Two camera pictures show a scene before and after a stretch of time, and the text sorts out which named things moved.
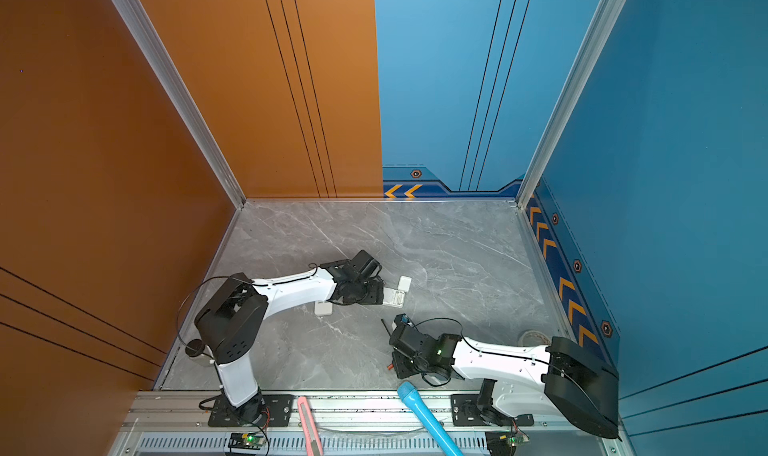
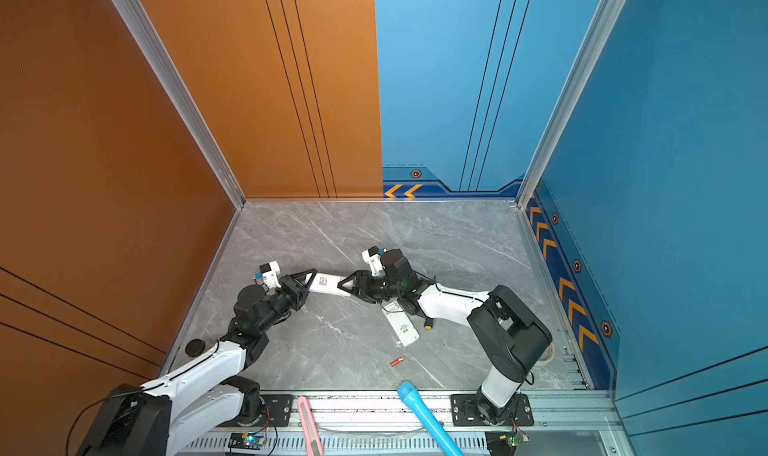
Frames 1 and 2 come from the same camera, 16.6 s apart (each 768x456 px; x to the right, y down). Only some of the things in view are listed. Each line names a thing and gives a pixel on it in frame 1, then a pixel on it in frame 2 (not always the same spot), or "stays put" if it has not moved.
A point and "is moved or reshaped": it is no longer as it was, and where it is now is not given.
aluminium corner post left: [136, 16] stays put
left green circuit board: [253, 440] stays put
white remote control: [323, 308] is moved or reshaped
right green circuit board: [504, 443] stays put
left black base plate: [269, 411] stays put
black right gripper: [397, 362] to [363, 279]
